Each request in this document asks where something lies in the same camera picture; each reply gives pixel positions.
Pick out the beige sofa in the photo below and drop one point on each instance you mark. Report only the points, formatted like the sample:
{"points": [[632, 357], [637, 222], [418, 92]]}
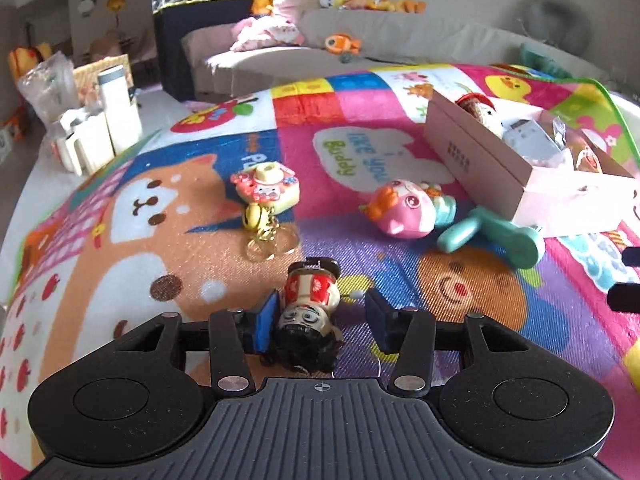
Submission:
{"points": [[386, 38]]}

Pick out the pink cardboard box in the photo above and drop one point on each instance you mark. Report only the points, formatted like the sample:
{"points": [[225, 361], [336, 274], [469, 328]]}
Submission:
{"points": [[558, 201]]}

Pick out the pink plush toy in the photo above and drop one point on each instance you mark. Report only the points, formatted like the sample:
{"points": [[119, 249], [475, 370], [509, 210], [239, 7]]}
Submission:
{"points": [[265, 32]]}

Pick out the orange fish plush toy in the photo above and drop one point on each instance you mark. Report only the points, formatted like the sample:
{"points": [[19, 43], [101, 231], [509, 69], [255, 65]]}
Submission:
{"points": [[342, 44]]}

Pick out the teal toy hammer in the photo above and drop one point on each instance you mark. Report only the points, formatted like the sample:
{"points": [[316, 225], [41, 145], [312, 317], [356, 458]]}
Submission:
{"points": [[524, 246]]}

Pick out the colourful cartoon play mat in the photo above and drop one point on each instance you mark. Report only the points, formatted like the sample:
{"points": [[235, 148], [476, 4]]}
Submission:
{"points": [[120, 357]]}

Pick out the white bottle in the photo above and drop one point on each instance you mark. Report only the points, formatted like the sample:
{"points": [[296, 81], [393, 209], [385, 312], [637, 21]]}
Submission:
{"points": [[121, 112]]}

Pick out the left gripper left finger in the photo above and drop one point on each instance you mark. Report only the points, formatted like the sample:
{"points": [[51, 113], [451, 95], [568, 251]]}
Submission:
{"points": [[255, 325]]}

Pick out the pink camera keychain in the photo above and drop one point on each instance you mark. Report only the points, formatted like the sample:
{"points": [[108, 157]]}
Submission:
{"points": [[268, 189]]}

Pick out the black tank cabinet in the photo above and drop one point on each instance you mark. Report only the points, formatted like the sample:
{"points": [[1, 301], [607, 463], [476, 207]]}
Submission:
{"points": [[188, 33]]}

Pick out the red hat knitted doll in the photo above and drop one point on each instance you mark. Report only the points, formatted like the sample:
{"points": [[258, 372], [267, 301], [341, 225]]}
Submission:
{"points": [[483, 110]]}

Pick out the row of orange plush toys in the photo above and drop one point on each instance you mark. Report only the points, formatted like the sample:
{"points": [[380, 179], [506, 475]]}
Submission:
{"points": [[401, 6]]}

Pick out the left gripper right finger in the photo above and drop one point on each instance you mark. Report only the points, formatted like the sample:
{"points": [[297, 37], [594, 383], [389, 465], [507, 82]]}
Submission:
{"points": [[388, 325]]}

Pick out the pink fish toy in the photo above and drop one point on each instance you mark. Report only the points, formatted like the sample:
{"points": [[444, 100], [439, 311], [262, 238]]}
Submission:
{"points": [[406, 210]]}

